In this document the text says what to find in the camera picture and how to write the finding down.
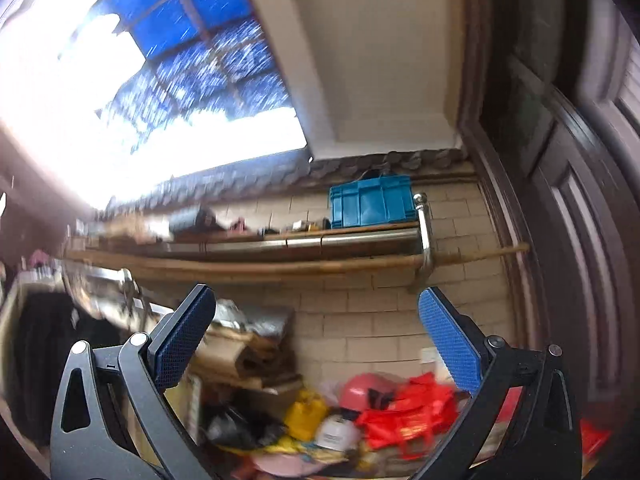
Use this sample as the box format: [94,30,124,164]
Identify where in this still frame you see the red fabric tote bag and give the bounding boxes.
[356,373,459,460]

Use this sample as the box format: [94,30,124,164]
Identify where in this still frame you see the black plastic bag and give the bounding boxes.
[205,406,285,451]

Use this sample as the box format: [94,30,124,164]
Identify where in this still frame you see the pink helmet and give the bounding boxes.
[338,373,398,413]

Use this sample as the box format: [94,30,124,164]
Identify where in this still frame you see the white helmet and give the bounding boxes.
[314,414,361,452]

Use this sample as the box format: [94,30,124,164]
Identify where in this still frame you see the yellow shopping bag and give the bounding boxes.
[284,388,330,442]

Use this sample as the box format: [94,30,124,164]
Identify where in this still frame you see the blue plastic crate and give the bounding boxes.
[329,174,416,229]

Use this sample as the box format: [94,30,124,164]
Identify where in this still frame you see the dark wooden door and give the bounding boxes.
[459,0,639,431]

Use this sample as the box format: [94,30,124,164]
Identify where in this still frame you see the metal pipe rail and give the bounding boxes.
[148,193,434,283]

